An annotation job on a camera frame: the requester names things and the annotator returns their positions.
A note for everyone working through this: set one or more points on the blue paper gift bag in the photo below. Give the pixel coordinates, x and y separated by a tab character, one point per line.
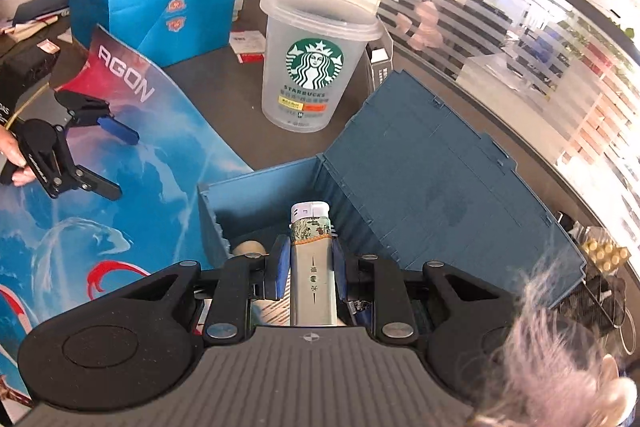
165	31

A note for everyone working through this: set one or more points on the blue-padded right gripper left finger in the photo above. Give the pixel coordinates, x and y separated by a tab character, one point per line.
236	285

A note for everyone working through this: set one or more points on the red and white card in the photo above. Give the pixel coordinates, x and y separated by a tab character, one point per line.
248	45

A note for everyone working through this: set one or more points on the patterned white lighter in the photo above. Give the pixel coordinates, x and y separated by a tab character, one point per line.
313	290

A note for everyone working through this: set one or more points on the teal plastic storage box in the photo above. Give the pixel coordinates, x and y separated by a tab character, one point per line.
408	179

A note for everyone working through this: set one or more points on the AGON printed desk mat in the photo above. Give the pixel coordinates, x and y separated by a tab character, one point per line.
119	153

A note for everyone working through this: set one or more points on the translucent Starbucks plastic cup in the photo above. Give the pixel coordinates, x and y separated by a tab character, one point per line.
312	49

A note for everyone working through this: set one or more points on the person's left hand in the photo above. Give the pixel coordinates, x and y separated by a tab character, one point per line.
9	147

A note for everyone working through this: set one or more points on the golden wrapped chocolates pack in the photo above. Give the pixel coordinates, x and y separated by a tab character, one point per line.
605	254

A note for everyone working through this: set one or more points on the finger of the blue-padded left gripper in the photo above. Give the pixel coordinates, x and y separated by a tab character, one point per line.
90	181
88	111

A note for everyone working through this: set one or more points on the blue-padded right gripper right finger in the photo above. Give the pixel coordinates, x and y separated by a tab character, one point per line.
379	283

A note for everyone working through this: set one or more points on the tape roll in box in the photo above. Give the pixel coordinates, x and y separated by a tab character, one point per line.
249	248

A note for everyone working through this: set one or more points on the black small box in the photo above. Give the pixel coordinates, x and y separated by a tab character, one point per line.
23	71

